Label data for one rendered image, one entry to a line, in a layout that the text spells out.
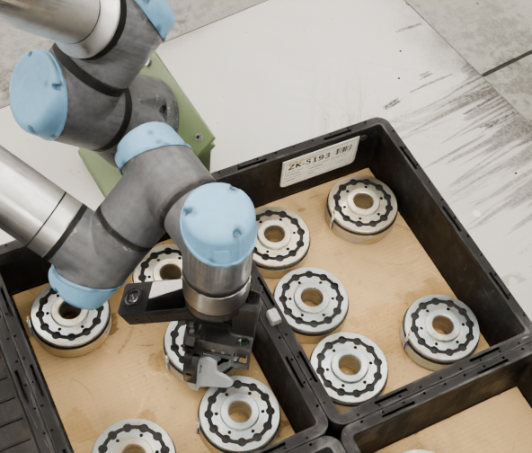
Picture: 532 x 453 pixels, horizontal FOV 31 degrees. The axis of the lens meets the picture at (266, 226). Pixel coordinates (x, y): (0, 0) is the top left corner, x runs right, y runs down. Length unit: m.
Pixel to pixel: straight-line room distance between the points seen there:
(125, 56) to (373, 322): 0.49
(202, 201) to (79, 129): 0.44
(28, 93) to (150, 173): 0.39
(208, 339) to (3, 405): 0.30
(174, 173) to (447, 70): 0.93
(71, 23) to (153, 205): 0.31
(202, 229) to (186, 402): 0.37
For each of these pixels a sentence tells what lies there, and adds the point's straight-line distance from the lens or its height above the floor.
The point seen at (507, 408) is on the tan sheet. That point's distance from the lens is 1.31.
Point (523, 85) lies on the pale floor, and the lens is 2.86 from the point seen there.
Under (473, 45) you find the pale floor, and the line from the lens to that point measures 2.93.
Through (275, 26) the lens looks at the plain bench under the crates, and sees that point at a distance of 1.85.
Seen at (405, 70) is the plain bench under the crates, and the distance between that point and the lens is 1.81.
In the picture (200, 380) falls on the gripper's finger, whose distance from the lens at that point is 1.20.
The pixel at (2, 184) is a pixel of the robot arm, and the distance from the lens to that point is 1.05.
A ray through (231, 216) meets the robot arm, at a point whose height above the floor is 1.20.
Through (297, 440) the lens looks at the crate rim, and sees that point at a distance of 1.13.
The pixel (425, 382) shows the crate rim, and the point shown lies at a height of 0.93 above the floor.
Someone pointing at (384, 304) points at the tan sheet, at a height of 0.83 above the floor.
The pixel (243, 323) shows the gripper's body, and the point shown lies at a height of 1.02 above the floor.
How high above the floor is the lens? 1.97
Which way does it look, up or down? 55 degrees down
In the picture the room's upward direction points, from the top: 7 degrees clockwise
